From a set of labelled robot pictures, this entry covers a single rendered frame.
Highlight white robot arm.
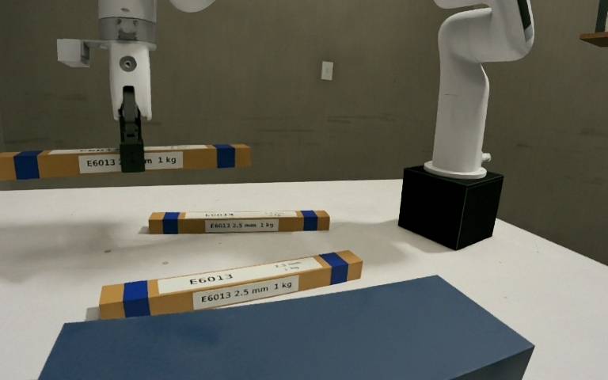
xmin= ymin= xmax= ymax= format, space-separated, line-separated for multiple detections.
xmin=57 ymin=0 xmax=534 ymax=180

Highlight tan welding electrode pack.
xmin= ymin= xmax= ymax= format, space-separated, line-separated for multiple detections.
xmin=0 ymin=144 xmax=251 ymax=181
xmin=148 ymin=210 xmax=330 ymax=234
xmin=99 ymin=250 xmax=363 ymax=320

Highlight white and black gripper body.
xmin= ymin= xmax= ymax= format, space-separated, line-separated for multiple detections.
xmin=99 ymin=40 xmax=157 ymax=121

